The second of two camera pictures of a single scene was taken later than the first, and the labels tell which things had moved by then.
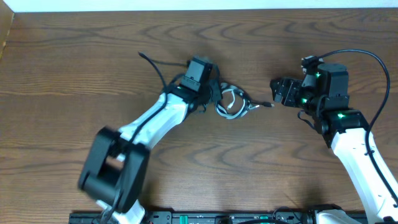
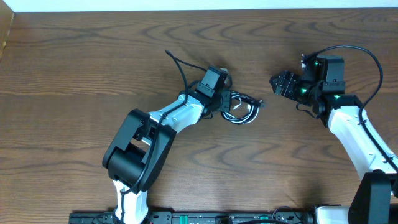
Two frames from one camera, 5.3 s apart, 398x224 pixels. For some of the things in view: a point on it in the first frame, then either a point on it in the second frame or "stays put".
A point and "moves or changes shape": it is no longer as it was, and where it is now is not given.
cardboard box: (7, 15) stays put
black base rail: (218, 218) stays put
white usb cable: (247, 106) moves or changes shape
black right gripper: (291, 85) -> (288, 80)
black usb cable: (245, 93) -> (254, 102)
